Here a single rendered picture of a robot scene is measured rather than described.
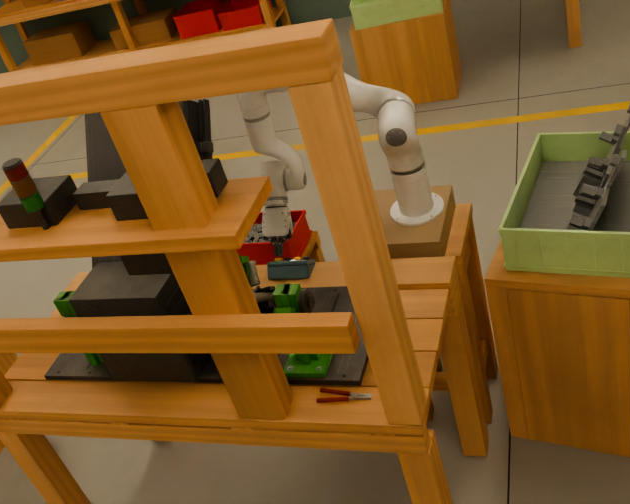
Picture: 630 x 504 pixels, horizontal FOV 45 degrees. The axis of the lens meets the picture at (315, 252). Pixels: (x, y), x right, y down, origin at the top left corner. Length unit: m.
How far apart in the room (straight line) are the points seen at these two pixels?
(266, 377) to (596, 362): 1.19
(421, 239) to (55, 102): 1.31
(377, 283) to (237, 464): 1.76
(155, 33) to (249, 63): 6.45
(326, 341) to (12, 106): 0.88
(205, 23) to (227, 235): 6.03
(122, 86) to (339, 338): 0.74
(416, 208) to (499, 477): 1.06
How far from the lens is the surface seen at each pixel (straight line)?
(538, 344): 2.73
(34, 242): 2.03
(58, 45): 8.49
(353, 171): 1.56
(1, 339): 2.33
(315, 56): 1.46
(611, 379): 2.78
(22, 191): 2.00
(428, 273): 2.47
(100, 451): 3.73
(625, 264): 2.51
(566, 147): 3.00
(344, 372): 2.20
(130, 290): 2.24
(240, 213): 1.77
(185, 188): 1.72
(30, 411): 2.65
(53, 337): 2.21
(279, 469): 3.25
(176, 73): 1.58
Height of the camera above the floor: 2.40
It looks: 34 degrees down
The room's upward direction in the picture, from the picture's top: 18 degrees counter-clockwise
